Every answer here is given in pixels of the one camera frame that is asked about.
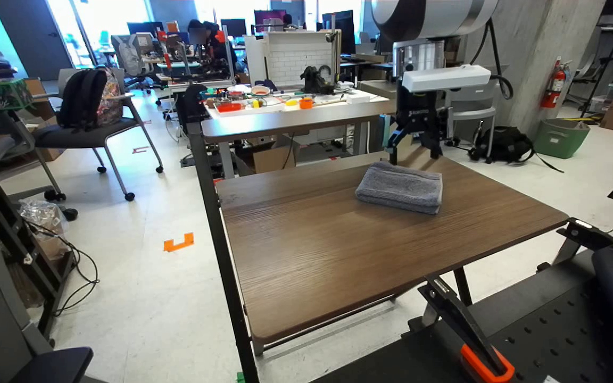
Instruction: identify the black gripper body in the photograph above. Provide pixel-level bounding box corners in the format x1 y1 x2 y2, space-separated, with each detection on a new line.
395 89 446 137

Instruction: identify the white table with parts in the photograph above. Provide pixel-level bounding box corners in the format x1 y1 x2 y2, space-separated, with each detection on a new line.
201 89 393 179

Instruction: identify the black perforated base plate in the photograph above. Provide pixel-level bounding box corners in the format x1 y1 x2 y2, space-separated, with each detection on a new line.
315 250 613 383

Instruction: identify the black chair with jacket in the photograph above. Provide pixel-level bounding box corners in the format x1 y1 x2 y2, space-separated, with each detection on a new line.
33 69 164 203

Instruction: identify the seated person in background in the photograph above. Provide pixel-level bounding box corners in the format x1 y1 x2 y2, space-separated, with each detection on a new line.
188 20 228 75

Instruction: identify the green plastic bin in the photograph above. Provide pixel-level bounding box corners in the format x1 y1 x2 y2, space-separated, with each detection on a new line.
533 119 589 159

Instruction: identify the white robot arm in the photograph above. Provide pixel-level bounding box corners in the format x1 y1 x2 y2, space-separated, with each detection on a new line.
373 0 497 163

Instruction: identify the brown wooden desk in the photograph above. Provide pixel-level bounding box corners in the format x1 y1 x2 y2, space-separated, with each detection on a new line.
190 127 569 383

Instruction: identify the red fire extinguisher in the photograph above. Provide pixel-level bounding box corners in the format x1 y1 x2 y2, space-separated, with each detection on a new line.
541 59 566 108

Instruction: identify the black bag on floor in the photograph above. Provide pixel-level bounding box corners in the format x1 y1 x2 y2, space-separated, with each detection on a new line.
469 126 533 163

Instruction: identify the orange handled clamp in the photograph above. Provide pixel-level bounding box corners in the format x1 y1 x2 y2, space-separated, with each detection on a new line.
419 277 515 383

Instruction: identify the cardboard box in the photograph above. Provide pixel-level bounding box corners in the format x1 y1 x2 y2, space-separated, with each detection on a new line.
240 146 296 173

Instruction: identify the grey towel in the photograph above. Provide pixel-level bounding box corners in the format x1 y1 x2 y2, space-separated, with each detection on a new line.
355 161 443 216

